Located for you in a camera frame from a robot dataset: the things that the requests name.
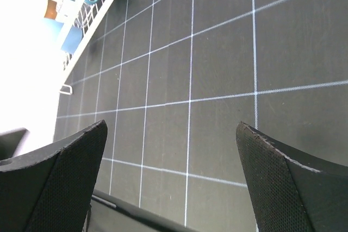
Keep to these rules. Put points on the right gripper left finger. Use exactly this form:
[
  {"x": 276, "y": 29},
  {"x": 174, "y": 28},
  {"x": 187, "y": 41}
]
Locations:
[{"x": 50, "y": 188}]

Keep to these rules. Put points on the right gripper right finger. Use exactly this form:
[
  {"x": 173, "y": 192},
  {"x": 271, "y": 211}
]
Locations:
[{"x": 291, "y": 190}]

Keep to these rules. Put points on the light blue plastic tumbler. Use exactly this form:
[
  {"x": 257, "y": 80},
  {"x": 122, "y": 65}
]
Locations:
[{"x": 72, "y": 40}]

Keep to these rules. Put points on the metal cup with brown base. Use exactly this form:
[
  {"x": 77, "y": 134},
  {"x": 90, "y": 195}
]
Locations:
[{"x": 51, "y": 10}]

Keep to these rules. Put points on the black grid mat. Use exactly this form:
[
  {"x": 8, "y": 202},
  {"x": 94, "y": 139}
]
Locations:
[{"x": 173, "y": 78}]

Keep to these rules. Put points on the white wire dish rack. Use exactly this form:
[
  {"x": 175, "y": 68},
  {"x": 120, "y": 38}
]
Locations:
[{"x": 75, "y": 13}]

